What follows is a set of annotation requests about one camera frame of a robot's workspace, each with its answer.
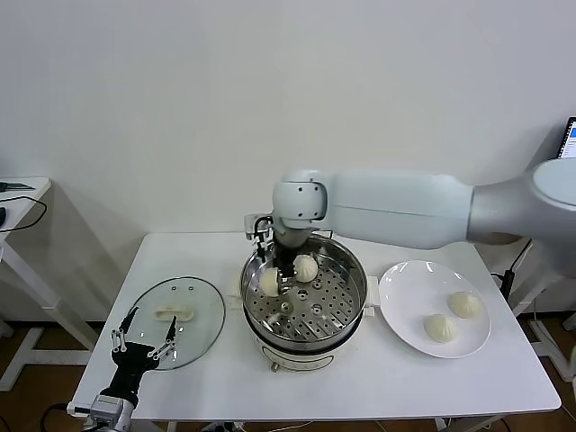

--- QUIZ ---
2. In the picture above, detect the white round plate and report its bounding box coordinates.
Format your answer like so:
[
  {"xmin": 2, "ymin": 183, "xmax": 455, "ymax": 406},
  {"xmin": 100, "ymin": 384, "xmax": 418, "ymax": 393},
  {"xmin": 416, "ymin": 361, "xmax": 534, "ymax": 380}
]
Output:
[{"xmin": 377, "ymin": 259, "xmax": 491, "ymax": 360}]

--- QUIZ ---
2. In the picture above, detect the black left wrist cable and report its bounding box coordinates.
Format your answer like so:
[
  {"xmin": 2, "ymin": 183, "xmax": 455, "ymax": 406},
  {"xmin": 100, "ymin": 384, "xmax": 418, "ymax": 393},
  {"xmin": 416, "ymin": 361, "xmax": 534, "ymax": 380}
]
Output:
[{"xmin": 42, "ymin": 401, "xmax": 94, "ymax": 432}]

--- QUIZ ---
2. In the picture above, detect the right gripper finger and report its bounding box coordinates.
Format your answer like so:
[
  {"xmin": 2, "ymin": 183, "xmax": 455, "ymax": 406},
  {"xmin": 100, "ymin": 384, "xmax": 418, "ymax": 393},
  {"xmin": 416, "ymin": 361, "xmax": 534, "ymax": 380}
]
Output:
[{"xmin": 275, "ymin": 266, "xmax": 294, "ymax": 294}]

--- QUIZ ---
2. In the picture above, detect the white laptop charging cable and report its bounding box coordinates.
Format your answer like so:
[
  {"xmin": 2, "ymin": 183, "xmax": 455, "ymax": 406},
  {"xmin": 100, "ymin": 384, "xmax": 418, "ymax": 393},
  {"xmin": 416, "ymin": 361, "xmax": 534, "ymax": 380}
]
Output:
[{"xmin": 510, "ymin": 238, "xmax": 535, "ymax": 274}]

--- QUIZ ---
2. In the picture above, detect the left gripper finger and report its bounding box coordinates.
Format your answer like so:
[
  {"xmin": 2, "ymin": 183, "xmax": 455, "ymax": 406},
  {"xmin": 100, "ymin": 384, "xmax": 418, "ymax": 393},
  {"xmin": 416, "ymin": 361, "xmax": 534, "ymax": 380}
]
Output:
[
  {"xmin": 110, "ymin": 307, "xmax": 139, "ymax": 355},
  {"xmin": 148, "ymin": 315, "xmax": 179, "ymax": 361}
]

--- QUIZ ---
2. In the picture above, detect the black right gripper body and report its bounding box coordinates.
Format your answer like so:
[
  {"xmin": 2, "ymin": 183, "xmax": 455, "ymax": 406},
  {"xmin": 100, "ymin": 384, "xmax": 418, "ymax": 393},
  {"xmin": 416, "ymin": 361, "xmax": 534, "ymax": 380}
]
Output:
[{"xmin": 273, "ymin": 246, "xmax": 299, "ymax": 278}]

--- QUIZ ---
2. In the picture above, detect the thin black cable loop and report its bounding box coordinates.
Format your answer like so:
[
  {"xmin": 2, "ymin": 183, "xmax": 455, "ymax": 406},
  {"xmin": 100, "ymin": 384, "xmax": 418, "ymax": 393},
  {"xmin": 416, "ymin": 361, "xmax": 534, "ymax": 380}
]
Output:
[{"xmin": 0, "ymin": 195, "xmax": 49, "ymax": 234}]

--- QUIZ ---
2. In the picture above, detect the grey open laptop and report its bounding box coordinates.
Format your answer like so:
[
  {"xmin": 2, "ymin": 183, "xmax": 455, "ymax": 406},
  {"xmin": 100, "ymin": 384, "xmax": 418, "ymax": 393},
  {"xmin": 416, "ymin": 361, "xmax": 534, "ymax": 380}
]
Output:
[{"xmin": 557, "ymin": 116, "xmax": 576, "ymax": 159}]

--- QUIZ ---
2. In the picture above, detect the white side table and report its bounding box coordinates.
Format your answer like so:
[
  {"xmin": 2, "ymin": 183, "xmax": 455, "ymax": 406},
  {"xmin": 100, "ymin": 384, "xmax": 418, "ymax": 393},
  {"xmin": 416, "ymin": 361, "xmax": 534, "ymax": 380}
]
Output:
[{"xmin": 0, "ymin": 177, "xmax": 104, "ymax": 392}]

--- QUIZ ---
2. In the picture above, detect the round glass pot lid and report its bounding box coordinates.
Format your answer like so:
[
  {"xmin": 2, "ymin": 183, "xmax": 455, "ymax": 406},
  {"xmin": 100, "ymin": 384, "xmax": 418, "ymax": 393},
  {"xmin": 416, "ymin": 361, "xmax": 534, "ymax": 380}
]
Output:
[{"xmin": 132, "ymin": 276, "xmax": 226, "ymax": 372}]

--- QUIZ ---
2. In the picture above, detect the white steamed baozi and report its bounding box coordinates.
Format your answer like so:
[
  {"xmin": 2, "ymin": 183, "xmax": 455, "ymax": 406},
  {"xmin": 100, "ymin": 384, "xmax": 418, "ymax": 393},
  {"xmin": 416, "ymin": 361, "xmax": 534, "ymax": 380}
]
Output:
[
  {"xmin": 424, "ymin": 313, "xmax": 459, "ymax": 344},
  {"xmin": 447, "ymin": 291, "xmax": 484, "ymax": 320},
  {"xmin": 259, "ymin": 267, "xmax": 283, "ymax": 298},
  {"xmin": 292, "ymin": 254, "xmax": 320, "ymax": 284}
]

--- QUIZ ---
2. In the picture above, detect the stainless steel steamer basket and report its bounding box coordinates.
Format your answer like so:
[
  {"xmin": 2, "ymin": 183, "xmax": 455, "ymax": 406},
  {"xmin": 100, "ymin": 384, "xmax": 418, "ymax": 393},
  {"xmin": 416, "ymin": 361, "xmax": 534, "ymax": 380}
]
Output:
[{"xmin": 239, "ymin": 232, "xmax": 368, "ymax": 356}]

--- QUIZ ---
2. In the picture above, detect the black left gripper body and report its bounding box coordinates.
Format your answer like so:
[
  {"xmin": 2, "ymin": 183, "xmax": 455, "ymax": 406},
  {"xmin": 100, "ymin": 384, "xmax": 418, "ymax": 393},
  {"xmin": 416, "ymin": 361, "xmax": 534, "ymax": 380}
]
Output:
[{"xmin": 110, "ymin": 342, "xmax": 157, "ymax": 397}]

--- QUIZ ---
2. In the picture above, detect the white electric cooking pot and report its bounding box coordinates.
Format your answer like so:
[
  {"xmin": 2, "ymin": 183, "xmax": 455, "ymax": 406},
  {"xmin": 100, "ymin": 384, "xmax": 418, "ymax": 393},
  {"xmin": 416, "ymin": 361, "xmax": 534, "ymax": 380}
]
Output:
[{"xmin": 226, "ymin": 265, "xmax": 381, "ymax": 374}]

